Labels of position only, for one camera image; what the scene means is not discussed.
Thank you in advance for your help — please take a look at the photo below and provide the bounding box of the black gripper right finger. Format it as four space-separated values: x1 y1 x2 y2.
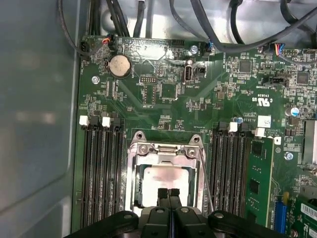
170 187 283 238

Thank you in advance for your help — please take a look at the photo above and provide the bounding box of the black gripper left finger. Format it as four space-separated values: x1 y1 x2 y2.
70 187 172 238

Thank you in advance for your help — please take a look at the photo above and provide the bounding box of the silver square CPU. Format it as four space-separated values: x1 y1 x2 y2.
141 165 191 211

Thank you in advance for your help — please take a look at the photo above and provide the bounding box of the metal CPU socket cover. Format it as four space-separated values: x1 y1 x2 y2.
125 142 206 213

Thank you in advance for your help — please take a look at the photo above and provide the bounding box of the black RAM slot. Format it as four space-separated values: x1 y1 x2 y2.
79 116 93 228
89 116 104 228
101 116 114 224
232 122 250 219
210 121 228 216
221 121 239 218
111 116 126 216

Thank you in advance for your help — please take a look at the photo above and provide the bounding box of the CPU socket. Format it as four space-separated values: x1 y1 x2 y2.
125 130 208 214

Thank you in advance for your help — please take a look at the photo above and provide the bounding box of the blue expansion slot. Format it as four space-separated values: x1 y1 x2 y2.
274 198 288 235

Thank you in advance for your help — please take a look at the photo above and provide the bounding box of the green RAM stick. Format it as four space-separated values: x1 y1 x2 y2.
245 137 275 232

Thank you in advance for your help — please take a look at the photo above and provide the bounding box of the green motherboard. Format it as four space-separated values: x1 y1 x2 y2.
71 34 317 238

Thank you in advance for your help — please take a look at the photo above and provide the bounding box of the graphics card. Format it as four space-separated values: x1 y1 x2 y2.
296 202 317 238

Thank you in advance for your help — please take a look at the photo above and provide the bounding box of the white square sticker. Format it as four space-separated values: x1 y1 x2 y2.
257 116 272 130

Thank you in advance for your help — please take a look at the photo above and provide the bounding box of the silver chipset heatsink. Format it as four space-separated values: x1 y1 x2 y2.
303 120 317 166

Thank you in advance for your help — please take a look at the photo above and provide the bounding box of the silver internal USB port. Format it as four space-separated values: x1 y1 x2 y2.
184 65 194 84

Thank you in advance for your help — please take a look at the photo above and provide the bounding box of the small cylindrical capacitor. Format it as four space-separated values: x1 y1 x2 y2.
284 106 300 118

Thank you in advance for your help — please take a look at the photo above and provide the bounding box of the silver coin battery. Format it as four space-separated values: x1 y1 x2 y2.
108 54 132 79

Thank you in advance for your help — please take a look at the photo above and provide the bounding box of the black grey PC case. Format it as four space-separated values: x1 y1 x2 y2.
0 0 317 238

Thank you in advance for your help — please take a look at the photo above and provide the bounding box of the thick black cable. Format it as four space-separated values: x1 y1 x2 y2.
133 0 147 38
106 0 124 38
283 0 317 34
190 0 317 53
229 0 251 45
112 0 131 38
169 0 216 54

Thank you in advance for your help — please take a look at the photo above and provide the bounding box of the thin black wire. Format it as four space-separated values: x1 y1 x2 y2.
57 0 114 59

